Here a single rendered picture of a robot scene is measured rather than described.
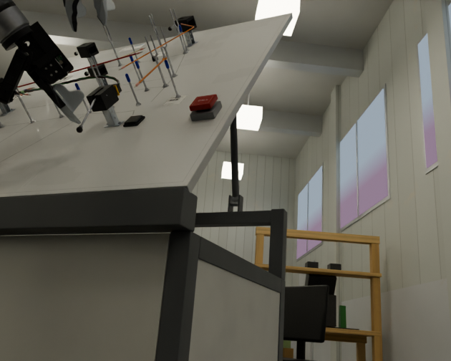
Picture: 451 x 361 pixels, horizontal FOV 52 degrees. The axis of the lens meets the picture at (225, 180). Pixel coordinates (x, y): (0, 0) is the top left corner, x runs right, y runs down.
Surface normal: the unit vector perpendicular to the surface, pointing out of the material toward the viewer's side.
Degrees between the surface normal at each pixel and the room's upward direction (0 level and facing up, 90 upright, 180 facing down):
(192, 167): 54
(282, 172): 90
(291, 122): 90
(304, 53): 90
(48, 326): 90
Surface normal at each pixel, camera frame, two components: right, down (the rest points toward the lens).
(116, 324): -0.38, -0.33
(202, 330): 0.92, -0.06
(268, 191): 0.08, -0.32
